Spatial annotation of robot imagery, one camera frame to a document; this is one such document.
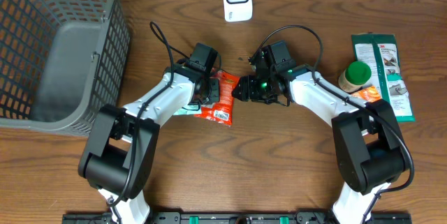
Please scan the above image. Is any small yellow-orange packet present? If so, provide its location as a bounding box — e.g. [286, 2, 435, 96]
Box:
[351, 86, 381, 103]

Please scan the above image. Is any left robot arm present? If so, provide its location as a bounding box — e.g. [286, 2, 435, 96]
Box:
[78, 64, 218, 223]

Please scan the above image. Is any orange-red snack bag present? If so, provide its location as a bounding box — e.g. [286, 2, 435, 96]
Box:
[194, 70, 240, 126]

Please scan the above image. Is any green white 3M package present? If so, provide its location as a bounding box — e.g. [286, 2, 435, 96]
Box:
[351, 33, 416, 123]

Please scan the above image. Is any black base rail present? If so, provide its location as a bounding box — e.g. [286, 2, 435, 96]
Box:
[62, 210, 413, 224]

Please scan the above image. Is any green-lid white jar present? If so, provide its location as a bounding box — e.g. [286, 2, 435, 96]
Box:
[338, 61, 372, 93]

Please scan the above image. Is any grey plastic mesh basket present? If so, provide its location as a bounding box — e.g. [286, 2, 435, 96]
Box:
[1, 0, 131, 136]

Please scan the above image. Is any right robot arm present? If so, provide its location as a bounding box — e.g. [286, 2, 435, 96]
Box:
[232, 65, 414, 223]

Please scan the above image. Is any light teal snack packet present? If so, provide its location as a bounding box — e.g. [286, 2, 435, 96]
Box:
[174, 108, 196, 116]

